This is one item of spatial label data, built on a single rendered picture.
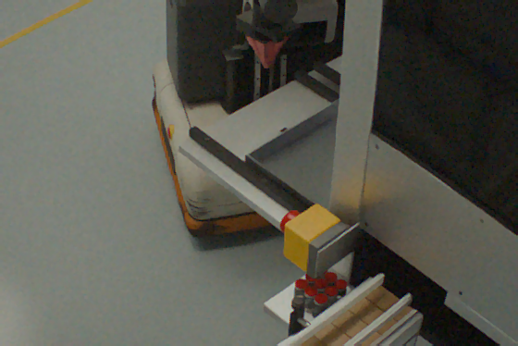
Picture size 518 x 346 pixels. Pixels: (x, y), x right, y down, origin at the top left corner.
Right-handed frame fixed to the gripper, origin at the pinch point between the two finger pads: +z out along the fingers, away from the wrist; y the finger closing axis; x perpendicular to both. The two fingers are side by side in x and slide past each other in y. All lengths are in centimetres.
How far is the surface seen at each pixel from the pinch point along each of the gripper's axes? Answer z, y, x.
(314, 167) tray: 20.6, 9.0, 3.5
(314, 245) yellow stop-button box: 6.7, 32.7, -21.5
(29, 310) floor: 107, -71, -31
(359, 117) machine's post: -12.2, 31.9, -12.7
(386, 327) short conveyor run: 17, 47, -19
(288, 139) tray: 19.2, 0.9, 4.7
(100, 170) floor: 105, -106, 25
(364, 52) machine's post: -23.6, 32.2, -12.8
